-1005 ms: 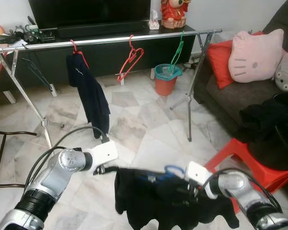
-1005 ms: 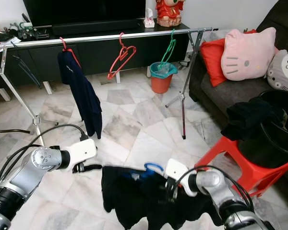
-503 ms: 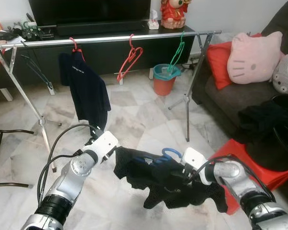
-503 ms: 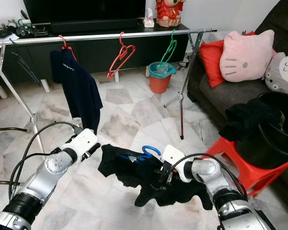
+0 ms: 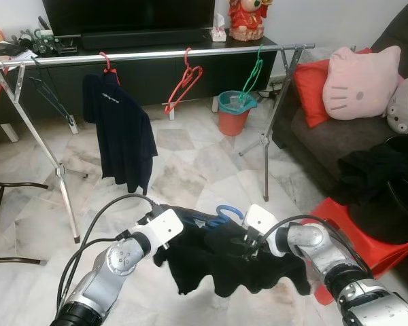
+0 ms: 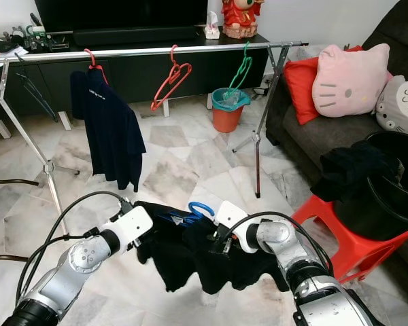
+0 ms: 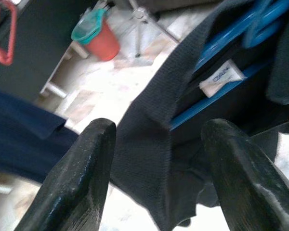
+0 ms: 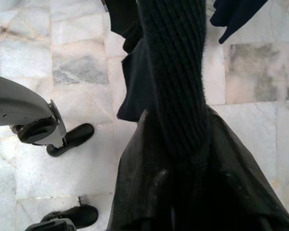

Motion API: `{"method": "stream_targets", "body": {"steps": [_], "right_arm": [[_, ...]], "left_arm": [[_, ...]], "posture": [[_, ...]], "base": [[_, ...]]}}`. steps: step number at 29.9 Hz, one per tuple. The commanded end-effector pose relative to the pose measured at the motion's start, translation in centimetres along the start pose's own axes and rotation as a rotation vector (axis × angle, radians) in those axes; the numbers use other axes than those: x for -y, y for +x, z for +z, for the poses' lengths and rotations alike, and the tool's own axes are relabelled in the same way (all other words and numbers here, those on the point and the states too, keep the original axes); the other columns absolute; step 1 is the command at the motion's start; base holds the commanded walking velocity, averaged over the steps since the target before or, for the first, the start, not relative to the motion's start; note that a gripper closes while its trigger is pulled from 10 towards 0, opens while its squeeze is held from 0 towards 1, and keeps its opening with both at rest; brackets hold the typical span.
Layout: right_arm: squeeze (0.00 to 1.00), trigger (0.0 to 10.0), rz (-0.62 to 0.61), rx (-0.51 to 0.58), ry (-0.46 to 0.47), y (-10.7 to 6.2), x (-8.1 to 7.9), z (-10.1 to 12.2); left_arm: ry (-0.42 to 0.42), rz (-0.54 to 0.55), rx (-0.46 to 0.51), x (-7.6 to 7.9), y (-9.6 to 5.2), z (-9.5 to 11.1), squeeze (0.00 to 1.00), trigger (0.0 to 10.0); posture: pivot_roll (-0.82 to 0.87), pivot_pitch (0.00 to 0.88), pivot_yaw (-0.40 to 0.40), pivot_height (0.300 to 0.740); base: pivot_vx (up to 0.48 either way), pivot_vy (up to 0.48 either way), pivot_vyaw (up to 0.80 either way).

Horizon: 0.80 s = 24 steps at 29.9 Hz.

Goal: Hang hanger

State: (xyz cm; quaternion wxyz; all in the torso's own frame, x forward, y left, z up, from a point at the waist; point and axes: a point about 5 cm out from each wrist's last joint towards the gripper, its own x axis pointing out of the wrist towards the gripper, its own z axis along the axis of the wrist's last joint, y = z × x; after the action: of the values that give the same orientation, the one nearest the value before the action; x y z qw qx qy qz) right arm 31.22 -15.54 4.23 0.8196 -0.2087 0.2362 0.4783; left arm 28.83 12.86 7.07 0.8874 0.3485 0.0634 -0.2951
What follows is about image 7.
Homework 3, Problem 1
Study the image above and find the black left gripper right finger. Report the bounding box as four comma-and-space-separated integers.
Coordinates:
201, 119, 289, 231

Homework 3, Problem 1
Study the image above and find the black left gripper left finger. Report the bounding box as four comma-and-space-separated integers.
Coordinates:
21, 117, 117, 231

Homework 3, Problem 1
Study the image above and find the black garment with white label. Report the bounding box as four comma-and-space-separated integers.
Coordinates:
109, 0, 289, 231

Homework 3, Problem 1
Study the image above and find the blue plastic hanger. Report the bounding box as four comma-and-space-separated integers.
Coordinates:
170, 0, 289, 132

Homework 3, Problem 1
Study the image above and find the red plastic hanger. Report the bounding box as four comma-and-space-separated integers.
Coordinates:
0, 0, 17, 66

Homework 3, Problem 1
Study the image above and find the navy blue garment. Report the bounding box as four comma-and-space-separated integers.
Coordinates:
0, 88, 79, 184

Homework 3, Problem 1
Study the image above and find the black TV cabinet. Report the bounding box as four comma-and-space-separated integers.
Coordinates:
0, 0, 106, 103

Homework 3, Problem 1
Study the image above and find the red bin with teal liner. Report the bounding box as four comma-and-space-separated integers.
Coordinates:
71, 8, 121, 62

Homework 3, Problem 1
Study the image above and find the silver metal clothes rack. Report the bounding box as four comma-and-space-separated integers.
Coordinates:
128, 0, 182, 58

